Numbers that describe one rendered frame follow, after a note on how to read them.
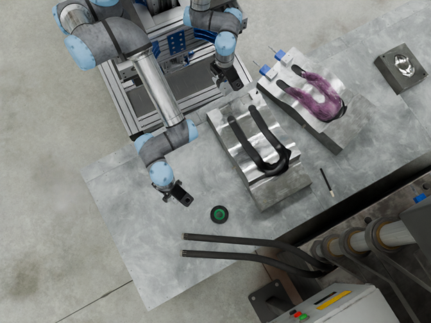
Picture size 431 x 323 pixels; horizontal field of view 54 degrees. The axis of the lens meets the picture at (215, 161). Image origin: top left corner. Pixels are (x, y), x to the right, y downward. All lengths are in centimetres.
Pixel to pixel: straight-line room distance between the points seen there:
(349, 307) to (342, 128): 93
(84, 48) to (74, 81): 172
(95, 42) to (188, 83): 141
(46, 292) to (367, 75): 219
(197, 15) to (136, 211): 87
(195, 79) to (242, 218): 115
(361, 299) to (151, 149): 80
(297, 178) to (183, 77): 118
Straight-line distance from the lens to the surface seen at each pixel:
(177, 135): 148
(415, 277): 126
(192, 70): 278
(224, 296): 269
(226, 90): 190
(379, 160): 210
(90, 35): 141
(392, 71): 220
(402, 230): 109
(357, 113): 201
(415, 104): 226
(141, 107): 271
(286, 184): 189
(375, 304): 129
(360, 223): 202
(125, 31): 141
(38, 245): 290
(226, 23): 167
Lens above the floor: 268
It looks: 75 degrees down
